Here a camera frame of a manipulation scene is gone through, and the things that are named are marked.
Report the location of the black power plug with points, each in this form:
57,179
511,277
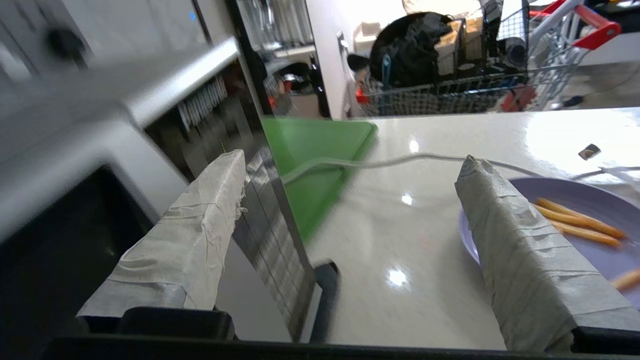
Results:
66,43

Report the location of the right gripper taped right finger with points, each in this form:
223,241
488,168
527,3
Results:
530,270

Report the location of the small black paper tag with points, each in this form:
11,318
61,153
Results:
590,151

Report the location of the black silver microwave oven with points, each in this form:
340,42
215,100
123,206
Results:
270,235

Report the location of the orange french fry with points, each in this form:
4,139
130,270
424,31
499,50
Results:
629,280
590,235
555,215
580,216

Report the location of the brown cardboard box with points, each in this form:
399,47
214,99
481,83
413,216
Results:
447,47
472,42

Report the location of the green plastic cutting board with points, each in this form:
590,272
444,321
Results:
310,145

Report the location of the purple plastic plate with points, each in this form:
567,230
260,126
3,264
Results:
600,260

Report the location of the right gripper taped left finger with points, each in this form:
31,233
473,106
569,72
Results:
190,240

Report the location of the black bag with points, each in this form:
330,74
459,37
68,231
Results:
410,45

